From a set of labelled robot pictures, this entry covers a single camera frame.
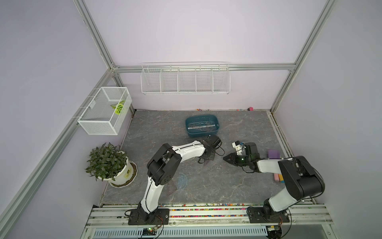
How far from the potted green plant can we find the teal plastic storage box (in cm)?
45

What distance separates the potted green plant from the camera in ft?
2.37

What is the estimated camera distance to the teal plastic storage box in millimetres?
1077
